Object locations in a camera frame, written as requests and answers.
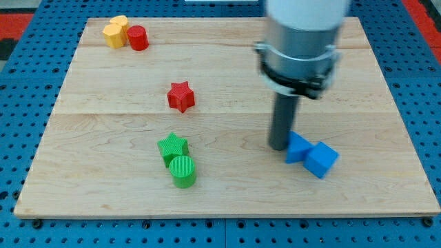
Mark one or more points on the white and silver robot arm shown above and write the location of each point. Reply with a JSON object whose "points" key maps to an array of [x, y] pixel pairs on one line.
{"points": [[298, 54]]}

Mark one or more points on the red star block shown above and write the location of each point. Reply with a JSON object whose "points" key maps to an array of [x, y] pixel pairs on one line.
{"points": [[181, 96]]}

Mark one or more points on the green star block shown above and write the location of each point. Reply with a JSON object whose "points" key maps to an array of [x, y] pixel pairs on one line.
{"points": [[171, 147]]}

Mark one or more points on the green cylinder block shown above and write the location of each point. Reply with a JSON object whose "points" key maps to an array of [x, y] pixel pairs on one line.
{"points": [[183, 171]]}

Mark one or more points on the wooden board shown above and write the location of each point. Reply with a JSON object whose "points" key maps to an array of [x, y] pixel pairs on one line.
{"points": [[99, 159]]}

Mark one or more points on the dark grey pointer rod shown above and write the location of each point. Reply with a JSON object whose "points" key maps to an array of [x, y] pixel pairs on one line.
{"points": [[282, 119]]}

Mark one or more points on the blue triangle block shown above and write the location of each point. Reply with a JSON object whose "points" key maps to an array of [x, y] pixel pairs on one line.
{"points": [[298, 148]]}

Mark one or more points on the blue cube block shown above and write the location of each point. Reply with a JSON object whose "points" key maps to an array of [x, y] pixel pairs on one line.
{"points": [[320, 159]]}

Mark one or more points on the red cylinder block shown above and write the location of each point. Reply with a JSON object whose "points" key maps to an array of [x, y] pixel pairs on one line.
{"points": [[138, 39]]}

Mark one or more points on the yellow block rear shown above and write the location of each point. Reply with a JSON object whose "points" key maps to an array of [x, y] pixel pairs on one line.
{"points": [[122, 21]]}

